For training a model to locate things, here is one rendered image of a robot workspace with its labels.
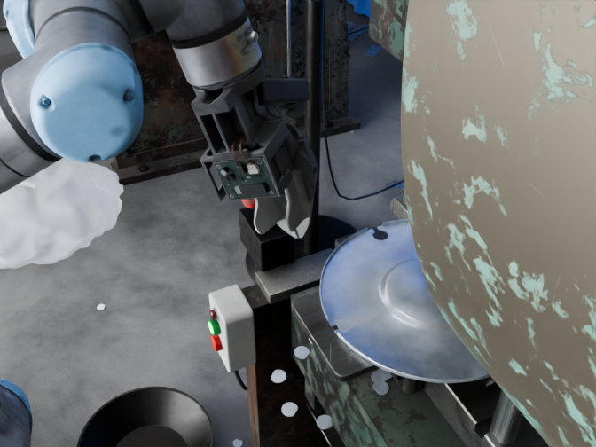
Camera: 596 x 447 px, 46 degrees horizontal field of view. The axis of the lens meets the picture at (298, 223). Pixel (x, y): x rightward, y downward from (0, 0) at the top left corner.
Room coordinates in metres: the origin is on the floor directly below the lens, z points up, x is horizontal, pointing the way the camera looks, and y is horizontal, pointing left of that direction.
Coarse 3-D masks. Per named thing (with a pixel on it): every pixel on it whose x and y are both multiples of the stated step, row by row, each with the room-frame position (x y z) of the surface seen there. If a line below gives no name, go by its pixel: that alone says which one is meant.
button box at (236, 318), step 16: (224, 288) 0.80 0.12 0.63; (224, 304) 0.77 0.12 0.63; (240, 304) 0.77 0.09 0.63; (224, 320) 0.74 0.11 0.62; (240, 320) 0.74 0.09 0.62; (224, 336) 0.74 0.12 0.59; (240, 336) 0.74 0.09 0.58; (224, 352) 0.75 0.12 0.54; (240, 352) 0.74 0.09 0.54; (240, 368) 0.74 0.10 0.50; (240, 384) 0.81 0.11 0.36
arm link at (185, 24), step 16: (144, 0) 0.57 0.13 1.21; (160, 0) 0.57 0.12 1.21; (176, 0) 0.57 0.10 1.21; (192, 0) 0.58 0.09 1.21; (208, 0) 0.58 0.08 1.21; (224, 0) 0.59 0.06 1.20; (240, 0) 0.61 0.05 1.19; (160, 16) 0.57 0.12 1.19; (176, 16) 0.58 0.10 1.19; (192, 16) 0.57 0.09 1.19; (208, 16) 0.58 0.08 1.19; (224, 16) 0.58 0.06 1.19; (240, 16) 0.60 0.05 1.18; (176, 32) 0.58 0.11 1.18; (192, 32) 0.57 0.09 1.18; (208, 32) 0.57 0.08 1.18; (224, 32) 0.58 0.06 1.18
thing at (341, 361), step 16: (304, 304) 0.63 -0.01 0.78; (320, 304) 0.63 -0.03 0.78; (304, 320) 0.60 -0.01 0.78; (320, 320) 0.60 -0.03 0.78; (320, 336) 0.57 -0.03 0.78; (336, 336) 0.57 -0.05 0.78; (320, 352) 0.55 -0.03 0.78; (336, 352) 0.55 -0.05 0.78; (352, 352) 0.55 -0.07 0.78; (336, 368) 0.52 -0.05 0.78; (352, 368) 0.52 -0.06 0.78; (368, 368) 0.52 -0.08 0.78; (400, 384) 0.59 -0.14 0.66; (416, 384) 0.58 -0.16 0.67
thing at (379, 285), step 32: (384, 224) 0.78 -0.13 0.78; (352, 256) 0.71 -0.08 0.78; (384, 256) 0.71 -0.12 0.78; (416, 256) 0.71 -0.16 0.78; (320, 288) 0.65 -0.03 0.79; (352, 288) 0.65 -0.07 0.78; (384, 288) 0.65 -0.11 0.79; (416, 288) 0.65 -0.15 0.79; (352, 320) 0.60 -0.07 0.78; (384, 320) 0.60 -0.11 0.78; (416, 320) 0.59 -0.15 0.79; (384, 352) 0.55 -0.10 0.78; (416, 352) 0.55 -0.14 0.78; (448, 352) 0.55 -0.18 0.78
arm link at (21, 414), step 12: (0, 384) 0.59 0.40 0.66; (12, 384) 0.60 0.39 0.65; (0, 396) 0.55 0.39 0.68; (12, 396) 0.58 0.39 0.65; (24, 396) 0.59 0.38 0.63; (0, 408) 0.53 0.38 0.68; (12, 408) 0.55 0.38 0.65; (24, 408) 0.57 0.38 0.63; (0, 420) 0.52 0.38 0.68; (12, 420) 0.53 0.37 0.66; (24, 420) 0.55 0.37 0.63; (0, 432) 0.51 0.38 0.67; (12, 432) 0.52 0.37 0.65; (24, 432) 0.54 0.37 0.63; (0, 444) 0.50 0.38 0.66; (12, 444) 0.51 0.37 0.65; (24, 444) 0.52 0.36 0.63
